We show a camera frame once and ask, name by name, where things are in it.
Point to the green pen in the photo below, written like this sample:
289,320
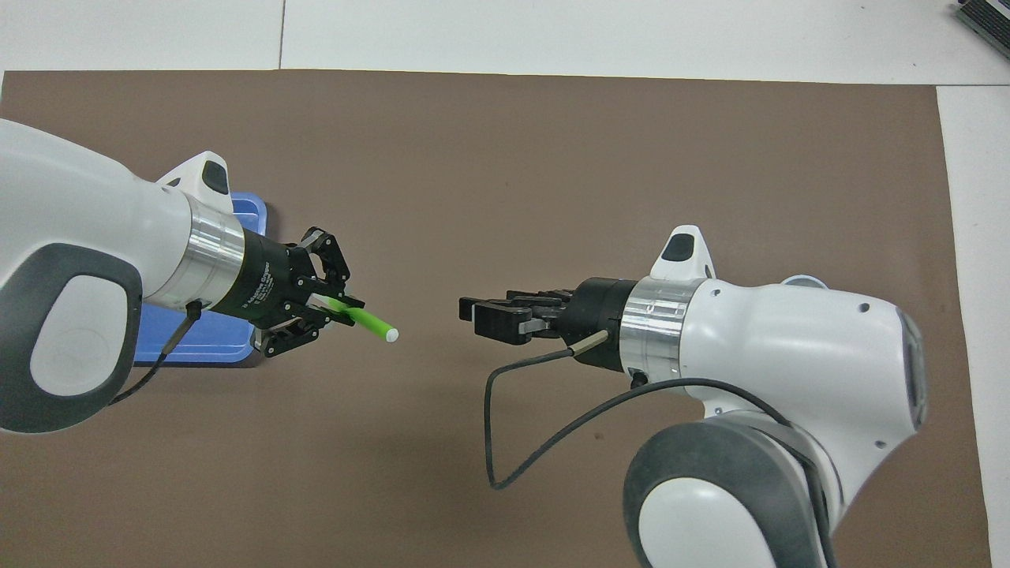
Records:
371,322

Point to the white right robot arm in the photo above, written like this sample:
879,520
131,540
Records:
789,339

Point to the grey ribbed device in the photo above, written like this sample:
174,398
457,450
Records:
986,20

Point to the blue plastic tray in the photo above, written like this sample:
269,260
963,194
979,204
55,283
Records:
229,347

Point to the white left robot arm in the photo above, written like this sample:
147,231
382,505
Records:
79,205

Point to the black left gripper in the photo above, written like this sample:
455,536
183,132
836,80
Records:
264,280

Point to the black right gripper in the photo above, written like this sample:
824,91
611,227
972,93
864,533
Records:
592,323

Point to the brown table mat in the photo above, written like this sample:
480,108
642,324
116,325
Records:
473,158

